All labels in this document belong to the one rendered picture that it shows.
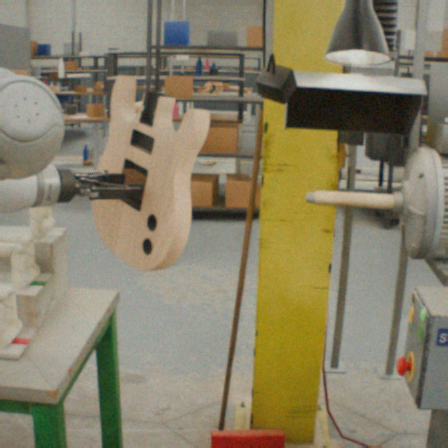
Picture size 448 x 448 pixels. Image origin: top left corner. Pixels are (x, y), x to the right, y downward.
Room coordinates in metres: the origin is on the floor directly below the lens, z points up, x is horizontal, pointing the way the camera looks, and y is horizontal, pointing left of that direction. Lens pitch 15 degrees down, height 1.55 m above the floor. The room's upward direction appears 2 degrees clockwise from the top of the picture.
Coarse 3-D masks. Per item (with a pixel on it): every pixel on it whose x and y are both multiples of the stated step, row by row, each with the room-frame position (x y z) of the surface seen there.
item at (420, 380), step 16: (416, 288) 1.18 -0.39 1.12; (432, 288) 1.18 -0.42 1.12; (416, 304) 1.15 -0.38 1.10; (432, 304) 1.09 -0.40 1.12; (416, 320) 1.13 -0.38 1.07; (432, 320) 1.04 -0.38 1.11; (416, 336) 1.11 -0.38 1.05; (432, 336) 1.04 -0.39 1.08; (416, 352) 1.09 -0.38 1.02; (432, 352) 1.04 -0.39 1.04; (416, 368) 1.08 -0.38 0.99; (432, 368) 1.04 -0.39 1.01; (416, 384) 1.06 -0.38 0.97; (432, 384) 1.04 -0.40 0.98; (416, 400) 1.05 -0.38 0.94; (432, 400) 1.04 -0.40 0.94
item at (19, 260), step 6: (12, 258) 1.36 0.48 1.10; (18, 258) 1.36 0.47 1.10; (24, 258) 1.38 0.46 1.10; (12, 264) 1.36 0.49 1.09; (18, 264) 1.36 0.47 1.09; (24, 264) 1.38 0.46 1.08; (12, 270) 1.36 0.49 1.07; (18, 270) 1.36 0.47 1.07; (24, 270) 1.37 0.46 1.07; (12, 276) 1.37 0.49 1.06; (18, 276) 1.36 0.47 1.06; (12, 282) 1.37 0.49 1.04; (18, 282) 1.36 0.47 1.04; (18, 288) 1.36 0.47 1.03; (24, 288) 1.37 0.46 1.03
